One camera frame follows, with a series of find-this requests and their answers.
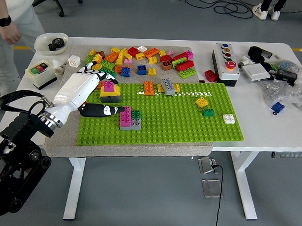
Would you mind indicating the white flat switch plate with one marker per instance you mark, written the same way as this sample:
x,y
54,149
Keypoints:
x,y
256,72

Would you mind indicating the table height control panel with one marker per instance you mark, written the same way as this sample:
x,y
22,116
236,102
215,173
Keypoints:
x,y
289,155

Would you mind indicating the green studded baseplate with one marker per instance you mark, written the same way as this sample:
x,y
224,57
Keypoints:
x,y
177,128

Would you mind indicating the person's left hand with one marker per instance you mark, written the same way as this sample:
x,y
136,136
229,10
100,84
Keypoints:
x,y
11,35

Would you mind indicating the grey two-by-four brick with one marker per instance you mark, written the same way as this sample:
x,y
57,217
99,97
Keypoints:
x,y
135,124
168,86

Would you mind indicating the white cube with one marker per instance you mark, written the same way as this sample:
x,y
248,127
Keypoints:
x,y
74,61

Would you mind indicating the person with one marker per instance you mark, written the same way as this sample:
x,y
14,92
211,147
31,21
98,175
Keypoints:
x,y
262,11
20,9

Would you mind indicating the push-button control box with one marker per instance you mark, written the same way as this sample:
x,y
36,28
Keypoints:
x,y
225,71

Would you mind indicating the red two-by-two brick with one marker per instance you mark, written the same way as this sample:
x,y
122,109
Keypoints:
x,y
132,51

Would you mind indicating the brown hollow brick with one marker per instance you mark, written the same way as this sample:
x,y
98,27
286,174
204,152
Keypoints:
x,y
166,65

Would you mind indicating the long yellow brick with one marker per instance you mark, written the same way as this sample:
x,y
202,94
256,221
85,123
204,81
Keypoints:
x,y
120,58

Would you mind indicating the metal floor plate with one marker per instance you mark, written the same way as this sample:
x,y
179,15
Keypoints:
x,y
211,188

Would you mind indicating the blue two-by-two brick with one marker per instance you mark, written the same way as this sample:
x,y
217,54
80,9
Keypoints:
x,y
277,106
125,72

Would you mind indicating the grey-brown mat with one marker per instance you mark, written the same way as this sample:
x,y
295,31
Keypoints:
x,y
139,151

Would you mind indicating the yellow arch brick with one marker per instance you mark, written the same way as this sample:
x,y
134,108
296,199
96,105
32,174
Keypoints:
x,y
117,92

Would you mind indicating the metal floor socket box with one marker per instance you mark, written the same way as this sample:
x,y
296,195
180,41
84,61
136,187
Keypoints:
x,y
207,165

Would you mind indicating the black adapter box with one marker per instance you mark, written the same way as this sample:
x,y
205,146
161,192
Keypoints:
x,y
286,76

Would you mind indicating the dark green two-by-two brick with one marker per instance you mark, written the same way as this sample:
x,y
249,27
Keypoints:
x,y
208,112

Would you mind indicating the white table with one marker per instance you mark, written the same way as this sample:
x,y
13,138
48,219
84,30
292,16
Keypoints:
x,y
264,131

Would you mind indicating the dark grey sloped brick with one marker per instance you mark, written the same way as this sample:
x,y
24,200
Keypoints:
x,y
111,99

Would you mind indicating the orange two-by-four brick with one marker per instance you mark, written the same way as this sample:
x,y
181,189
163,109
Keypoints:
x,y
111,56
149,88
151,52
100,85

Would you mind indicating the white plug fitting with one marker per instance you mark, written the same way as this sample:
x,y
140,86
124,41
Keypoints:
x,y
245,61

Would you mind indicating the blue hollow brick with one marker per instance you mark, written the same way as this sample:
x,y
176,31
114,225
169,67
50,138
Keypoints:
x,y
142,70

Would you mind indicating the yellow two-by-two brick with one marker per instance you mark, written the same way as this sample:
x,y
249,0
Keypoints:
x,y
153,59
202,102
177,87
151,72

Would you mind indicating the white red-green switch box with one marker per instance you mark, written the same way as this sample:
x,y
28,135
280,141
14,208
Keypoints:
x,y
41,73

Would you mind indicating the long lime brick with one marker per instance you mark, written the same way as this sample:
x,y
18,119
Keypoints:
x,y
178,62

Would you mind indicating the dark green two-by-four brick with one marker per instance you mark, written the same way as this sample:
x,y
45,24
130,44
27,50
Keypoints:
x,y
110,72

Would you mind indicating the long red brick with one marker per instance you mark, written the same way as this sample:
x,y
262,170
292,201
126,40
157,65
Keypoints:
x,y
180,56

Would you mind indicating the red two-by-four brick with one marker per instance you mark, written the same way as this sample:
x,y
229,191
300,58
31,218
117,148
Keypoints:
x,y
185,65

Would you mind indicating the black round part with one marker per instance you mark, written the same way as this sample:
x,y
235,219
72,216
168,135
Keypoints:
x,y
266,66

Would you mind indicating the black wristwatch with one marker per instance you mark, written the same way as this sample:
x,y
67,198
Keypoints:
x,y
3,21

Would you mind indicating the yellow-orange brick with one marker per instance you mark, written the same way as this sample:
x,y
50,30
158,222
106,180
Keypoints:
x,y
97,58

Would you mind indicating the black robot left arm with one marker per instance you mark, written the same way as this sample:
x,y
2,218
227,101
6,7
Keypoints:
x,y
21,138

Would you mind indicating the small yellow brick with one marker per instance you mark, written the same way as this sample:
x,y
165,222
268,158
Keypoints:
x,y
162,53
92,52
160,88

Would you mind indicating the white two-by-two brick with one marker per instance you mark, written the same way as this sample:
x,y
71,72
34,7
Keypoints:
x,y
229,119

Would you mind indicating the small light pink brick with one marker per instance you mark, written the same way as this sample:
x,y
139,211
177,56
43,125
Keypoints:
x,y
170,53

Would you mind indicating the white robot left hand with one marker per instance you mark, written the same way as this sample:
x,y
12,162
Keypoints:
x,y
75,90

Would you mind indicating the lime two-by-four brick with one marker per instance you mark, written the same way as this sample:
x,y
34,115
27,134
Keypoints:
x,y
187,73
107,64

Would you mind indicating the white tube fitting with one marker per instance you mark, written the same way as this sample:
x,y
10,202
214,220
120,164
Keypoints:
x,y
58,67

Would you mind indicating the black gear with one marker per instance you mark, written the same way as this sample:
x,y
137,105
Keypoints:
x,y
58,42
52,47

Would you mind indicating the clear bags of screws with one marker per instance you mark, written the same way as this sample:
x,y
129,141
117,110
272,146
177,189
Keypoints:
x,y
283,92

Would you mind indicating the white bowl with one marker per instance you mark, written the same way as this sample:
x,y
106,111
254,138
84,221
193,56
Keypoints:
x,y
42,48

